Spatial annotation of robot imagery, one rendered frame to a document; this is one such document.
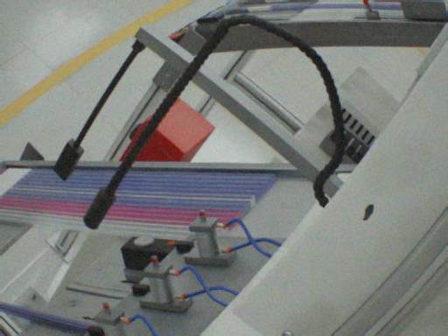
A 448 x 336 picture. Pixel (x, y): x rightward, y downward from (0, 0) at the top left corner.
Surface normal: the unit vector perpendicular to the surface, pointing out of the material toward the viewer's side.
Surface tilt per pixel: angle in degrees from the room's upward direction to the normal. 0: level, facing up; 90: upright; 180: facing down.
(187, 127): 0
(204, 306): 43
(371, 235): 90
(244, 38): 90
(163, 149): 90
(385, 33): 90
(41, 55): 0
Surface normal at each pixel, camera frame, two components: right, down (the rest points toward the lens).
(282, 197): -0.15, -0.92
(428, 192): -0.40, 0.38
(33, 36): 0.51, -0.66
